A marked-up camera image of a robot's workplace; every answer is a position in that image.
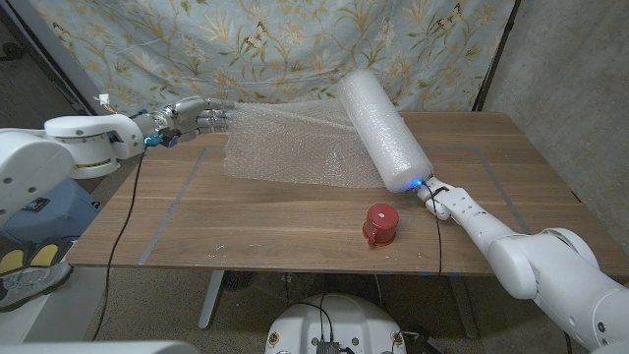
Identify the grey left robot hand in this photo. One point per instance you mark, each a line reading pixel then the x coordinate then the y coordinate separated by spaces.
pixel 189 118

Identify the clear bubble wrap roll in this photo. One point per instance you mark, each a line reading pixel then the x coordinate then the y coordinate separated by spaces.
pixel 383 133

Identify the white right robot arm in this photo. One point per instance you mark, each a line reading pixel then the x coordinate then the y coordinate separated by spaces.
pixel 540 265

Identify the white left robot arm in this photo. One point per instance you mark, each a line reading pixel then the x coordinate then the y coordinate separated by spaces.
pixel 64 147

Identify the red mug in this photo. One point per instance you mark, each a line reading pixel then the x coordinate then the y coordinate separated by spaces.
pixel 381 223

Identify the floral printed backdrop cloth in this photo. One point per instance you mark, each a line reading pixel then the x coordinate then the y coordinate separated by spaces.
pixel 295 49

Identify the pale grey backdrop pole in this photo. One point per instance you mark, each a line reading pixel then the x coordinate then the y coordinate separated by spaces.
pixel 64 59

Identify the black flat device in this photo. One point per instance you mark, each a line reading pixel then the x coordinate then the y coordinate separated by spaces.
pixel 37 204

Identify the white table leg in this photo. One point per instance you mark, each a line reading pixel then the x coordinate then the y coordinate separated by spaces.
pixel 210 300

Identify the yellow and black shoe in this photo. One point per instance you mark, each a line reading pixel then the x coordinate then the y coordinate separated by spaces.
pixel 44 255

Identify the grey sneaker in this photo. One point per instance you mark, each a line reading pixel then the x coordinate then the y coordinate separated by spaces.
pixel 29 285

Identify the white robot chest rim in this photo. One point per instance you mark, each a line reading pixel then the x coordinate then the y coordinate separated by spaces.
pixel 98 348

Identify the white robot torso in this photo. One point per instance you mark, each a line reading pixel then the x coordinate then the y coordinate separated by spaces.
pixel 334 319

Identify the black backdrop pole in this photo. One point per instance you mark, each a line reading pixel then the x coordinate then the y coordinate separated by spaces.
pixel 494 59

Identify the grey table leg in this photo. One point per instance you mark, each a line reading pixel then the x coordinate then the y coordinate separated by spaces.
pixel 463 305

